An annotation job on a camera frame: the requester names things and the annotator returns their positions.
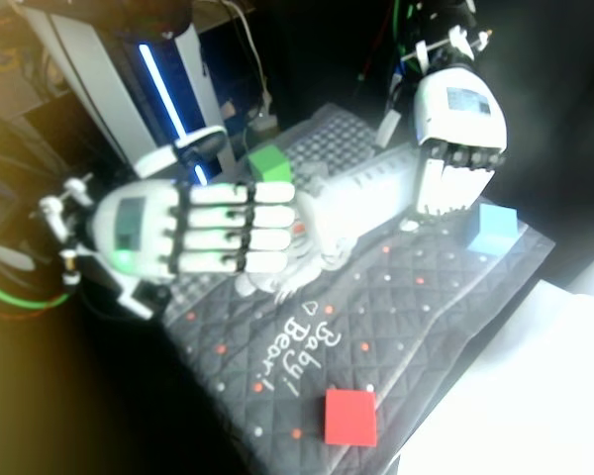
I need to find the white black wrist camera mount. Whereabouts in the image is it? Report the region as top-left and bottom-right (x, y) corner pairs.
(112, 275), (173, 322)

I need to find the large clear plastic syringe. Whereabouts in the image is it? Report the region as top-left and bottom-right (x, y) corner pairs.
(294, 142), (422, 244)

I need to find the red cube block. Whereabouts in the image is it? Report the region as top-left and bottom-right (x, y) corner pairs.
(323, 388), (379, 448)

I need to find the grey quilt with bear print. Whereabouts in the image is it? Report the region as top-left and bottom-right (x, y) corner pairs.
(160, 101), (558, 475)

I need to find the green cube block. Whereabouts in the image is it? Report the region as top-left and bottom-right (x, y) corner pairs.
(247, 145), (294, 185)

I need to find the thin red cable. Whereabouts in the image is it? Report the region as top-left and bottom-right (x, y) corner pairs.
(358, 0), (398, 83)

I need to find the thin green cable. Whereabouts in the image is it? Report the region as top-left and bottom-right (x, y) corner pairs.
(0, 266), (74, 314)
(391, 0), (413, 58)

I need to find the white cable with plug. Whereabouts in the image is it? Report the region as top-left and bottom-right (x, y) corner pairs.
(221, 0), (279, 134)

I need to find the white robot body column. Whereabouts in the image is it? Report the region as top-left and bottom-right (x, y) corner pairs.
(19, 0), (240, 188)

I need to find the blue cube block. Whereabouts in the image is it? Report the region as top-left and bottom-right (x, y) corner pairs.
(464, 202), (520, 256)

